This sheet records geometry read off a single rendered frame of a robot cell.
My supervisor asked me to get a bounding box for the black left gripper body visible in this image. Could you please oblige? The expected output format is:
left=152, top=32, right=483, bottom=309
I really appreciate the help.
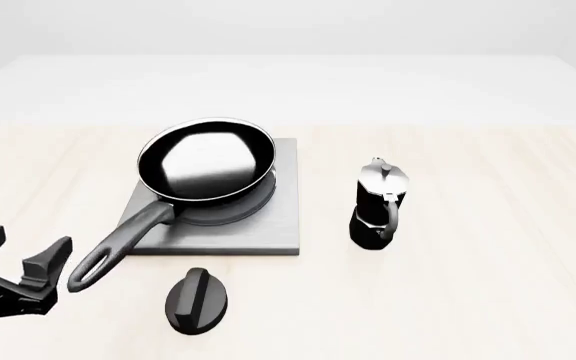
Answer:
left=0, top=270, right=59, bottom=326

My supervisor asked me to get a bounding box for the round black stove knob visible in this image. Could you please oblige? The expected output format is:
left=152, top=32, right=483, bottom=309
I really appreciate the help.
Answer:
left=165, top=267, right=231, bottom=336

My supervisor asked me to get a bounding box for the black frying pan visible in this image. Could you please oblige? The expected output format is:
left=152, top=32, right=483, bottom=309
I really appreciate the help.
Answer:
left=67, top=117, right=277, bottom=294

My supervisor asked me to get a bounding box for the flat grey stove plate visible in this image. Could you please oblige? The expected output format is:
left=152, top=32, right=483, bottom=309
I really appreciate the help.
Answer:
left=117, top=137, right=301, bottom=257

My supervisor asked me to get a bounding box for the black and silver moka pot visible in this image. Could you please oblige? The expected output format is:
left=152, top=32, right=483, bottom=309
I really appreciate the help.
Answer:
left=348, top=156, right=413, bottom=251

